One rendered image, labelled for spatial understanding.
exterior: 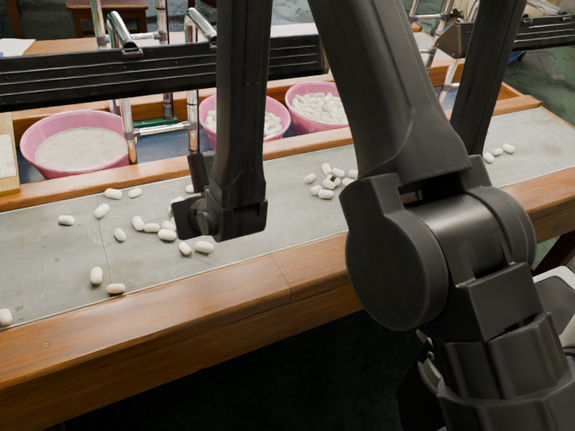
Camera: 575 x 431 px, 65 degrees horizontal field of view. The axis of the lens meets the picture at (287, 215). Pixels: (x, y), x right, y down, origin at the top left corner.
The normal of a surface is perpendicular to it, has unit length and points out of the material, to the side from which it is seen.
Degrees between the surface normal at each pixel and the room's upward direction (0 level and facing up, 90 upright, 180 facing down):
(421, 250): 25
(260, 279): 0
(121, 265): 0
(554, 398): 39
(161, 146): 0
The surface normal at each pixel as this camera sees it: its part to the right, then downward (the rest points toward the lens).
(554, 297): 0.12, -0.72
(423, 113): 0.41, -0.24
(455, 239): 0.33, -0.45
